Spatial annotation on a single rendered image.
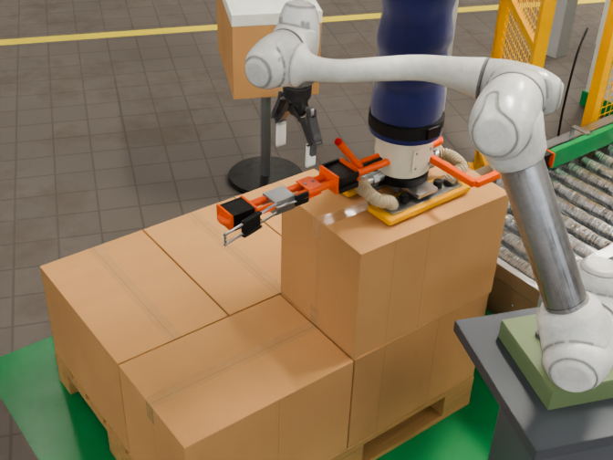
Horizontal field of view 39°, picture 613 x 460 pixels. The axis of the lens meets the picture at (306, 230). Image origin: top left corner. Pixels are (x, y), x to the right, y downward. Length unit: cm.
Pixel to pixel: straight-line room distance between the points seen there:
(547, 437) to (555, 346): 28
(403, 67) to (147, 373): 121
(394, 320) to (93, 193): 224
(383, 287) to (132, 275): 92
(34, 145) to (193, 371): 265
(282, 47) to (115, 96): 355
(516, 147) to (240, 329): 126
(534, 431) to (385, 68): 97
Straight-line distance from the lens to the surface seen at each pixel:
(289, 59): 199
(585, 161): 389
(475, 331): 250
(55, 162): 482
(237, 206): 229
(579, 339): 206
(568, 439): 227
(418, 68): 204
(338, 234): 248
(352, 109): 530
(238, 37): 385
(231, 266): 300
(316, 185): 240
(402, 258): 254
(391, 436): 316
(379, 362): 275
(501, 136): 180
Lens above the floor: 235
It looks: 35 degrees down
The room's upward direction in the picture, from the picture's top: 2 degrees clockwise
